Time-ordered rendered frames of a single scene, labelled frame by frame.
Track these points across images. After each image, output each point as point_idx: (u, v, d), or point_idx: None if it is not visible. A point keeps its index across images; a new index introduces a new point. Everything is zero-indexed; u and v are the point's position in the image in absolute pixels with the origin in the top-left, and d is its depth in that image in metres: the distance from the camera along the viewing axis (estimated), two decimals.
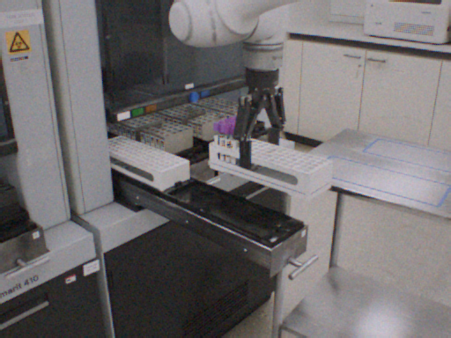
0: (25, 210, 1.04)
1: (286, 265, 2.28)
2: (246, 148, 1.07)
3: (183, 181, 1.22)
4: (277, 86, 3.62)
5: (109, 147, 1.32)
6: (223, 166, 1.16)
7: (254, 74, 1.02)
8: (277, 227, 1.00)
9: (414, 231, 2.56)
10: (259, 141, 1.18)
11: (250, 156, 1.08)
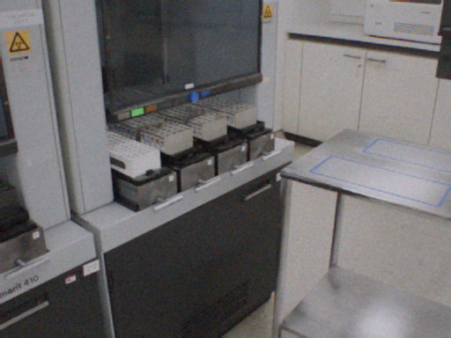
0: (25, 210, 1.04)
1: (286, 265, 2.28)
2: None
3: None
4: (277, 86, 3.62)
5: None
6: None
7: None
8: (147, 172, 1.26)
9: (414, 231, 2.56)
10: (114, 133, 1.42)
11: None
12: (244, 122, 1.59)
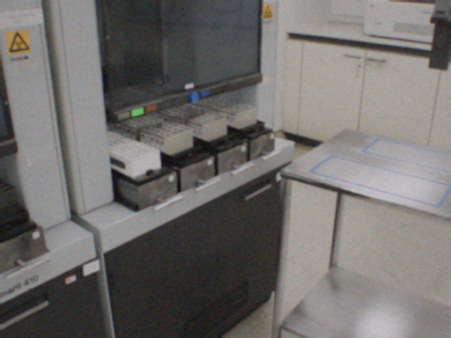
0: (25, 210, 1.04)
1: (286, 265, 2.28)
2: (447, 36, 0.69)
3: None
4: (277, 86, 3.62)
5: None
6: None
7: None
8: (147, 172, 1.26)
9: (414, 231, 2.56)
10: (114, 133, 1.42)
11: None
12: (244, 122, 1.59)
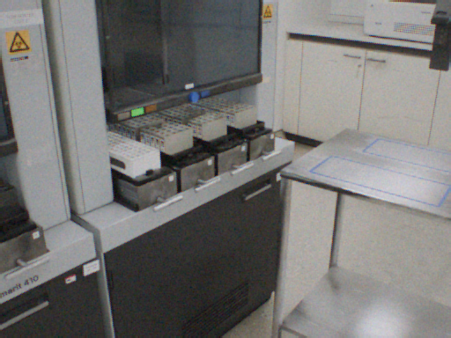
0: (25, 210, 1.04)
1: (286, 265, 2.28)
2: (447, 37, 0.69)
3: None
4: (277, 86, 3.62)
5: None
6: None
7: None
8: (147, 172, 1.26)
9: (414, 231, 2.56)
10: (114, 133, 1.42)
11: None
12: (244, 122, 1.59)
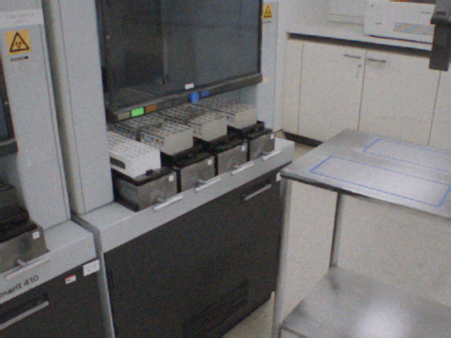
0: (25, 210, 1.04)
1: (286, 265, 2.28)
2: (447, 37, 0.69)
3: None
4: (277, 86, 3.62)
5: None
6: None
7: None
8: (147, 172, 1.26)
9: (414, 231, 2.56)
10: (114, 133, 1.42)
11: None
12: (244, 122, 1.59)
